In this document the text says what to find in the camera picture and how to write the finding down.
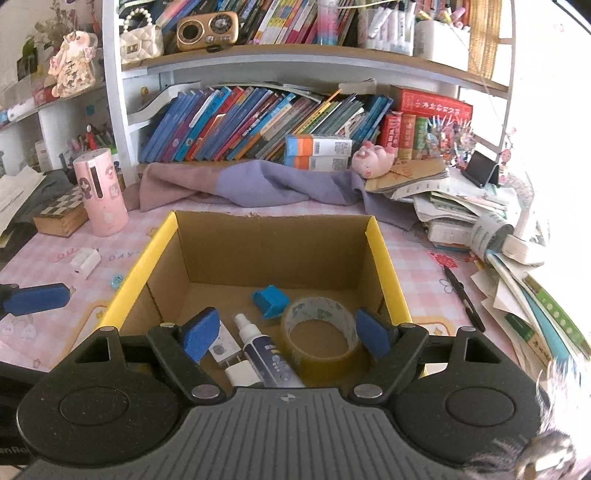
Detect stack of yellow books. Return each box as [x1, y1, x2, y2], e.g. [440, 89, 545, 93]
[468, 0, 502, 80]

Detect pink cartoon figurine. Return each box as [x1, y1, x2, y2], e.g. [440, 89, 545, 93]
[48, 31, 98, 99]

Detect open white book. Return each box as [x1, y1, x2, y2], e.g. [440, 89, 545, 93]
[126, 85, 181, 126]

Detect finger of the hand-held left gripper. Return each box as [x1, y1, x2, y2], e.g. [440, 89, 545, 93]
[0, 282, 71, 319]

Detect black pen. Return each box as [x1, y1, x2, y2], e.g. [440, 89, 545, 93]
[444, 265, 486, 332]

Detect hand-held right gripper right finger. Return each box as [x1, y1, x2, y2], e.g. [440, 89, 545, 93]
[349, 308, 532, 404]

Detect pink pig plush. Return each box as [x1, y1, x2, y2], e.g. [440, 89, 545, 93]
[352, 141, 398, 179]

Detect dark grey cloth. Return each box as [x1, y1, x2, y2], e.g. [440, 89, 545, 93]
[13, 169, 78, 223]

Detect bundle of white tubes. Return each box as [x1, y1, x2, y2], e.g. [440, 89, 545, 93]
[357, 4, 415, 55]

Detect white shelf unit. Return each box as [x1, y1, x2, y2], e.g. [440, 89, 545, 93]
[0, 0, 516, 186]

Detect wooden chess box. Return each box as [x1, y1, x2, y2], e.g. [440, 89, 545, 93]
[33, 184, 89, 237]

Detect cup of pens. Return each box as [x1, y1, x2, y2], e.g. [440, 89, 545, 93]
[59, 124, 117, 158]

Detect small white packet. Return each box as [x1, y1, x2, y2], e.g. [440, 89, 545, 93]
[208, 320, 238, 368]

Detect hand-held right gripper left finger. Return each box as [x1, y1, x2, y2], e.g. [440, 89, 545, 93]
[51, 308, 222, 404]

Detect pink cylindrical humidifier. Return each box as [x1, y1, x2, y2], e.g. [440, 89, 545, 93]
[73, 147, 129, 237]

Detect black phone stand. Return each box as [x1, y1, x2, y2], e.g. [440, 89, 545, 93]
[462, 151, 500, 188]

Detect white spray bottle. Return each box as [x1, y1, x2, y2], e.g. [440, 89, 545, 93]
[233, 313, 306, 389]

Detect white storage container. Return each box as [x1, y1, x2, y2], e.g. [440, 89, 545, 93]
[413, 17, 472, 73]

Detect yellow tape roll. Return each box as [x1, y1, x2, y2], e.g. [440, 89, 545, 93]
[280, 296, 361, 382]

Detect white quilted handbag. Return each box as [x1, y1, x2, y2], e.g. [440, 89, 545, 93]
[119, 8, 165, 66]

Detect row of colourful books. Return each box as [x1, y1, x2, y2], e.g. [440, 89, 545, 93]
[151, 0, 366, 48]

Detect pile of papers and books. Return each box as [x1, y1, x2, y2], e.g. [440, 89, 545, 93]
[412, 174, 591, 372]

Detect yellow cardboard box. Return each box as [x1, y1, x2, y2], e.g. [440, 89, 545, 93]
[94, 210, 414, 385]

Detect white rectangular device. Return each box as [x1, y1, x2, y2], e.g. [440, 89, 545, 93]
[69, 247, 102, 280]

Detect gold retro radio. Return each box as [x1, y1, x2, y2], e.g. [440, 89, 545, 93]
[176, 11, 240, 53]

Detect row of leaning books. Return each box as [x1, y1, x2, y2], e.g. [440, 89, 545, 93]
[137, 85, 394, 163]

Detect white charger plug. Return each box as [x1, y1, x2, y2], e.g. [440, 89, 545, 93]
[224, 354, 264, 389]

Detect fluffy grey sleeve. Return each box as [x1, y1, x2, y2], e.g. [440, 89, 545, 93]
[462, 355, 591, 480]

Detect white power adaptor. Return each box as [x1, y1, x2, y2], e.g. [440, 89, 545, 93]
[502, 202, 546, 267]

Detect pink and purple cloth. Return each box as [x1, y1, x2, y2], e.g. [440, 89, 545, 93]
[137, 159, 422, 232]

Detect orange and blue carton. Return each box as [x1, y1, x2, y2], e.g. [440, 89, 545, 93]
[283, 155, 351, 172]
[284, 134, 353, 158]

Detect white paper sheets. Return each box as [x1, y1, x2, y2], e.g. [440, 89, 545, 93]
[0, 165, 48, 237]

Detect blue plastic clip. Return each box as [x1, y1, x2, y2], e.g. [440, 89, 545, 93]
[252, 285, 291, 319]

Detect pink checked tablecloth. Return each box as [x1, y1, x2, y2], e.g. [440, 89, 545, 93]
[0, 202, 532, 376]

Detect row of red books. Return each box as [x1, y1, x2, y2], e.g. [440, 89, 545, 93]
[378, 87, 474, 161]

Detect colourful toy figures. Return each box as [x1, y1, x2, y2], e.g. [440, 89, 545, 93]
[426, 114, 476, 168]

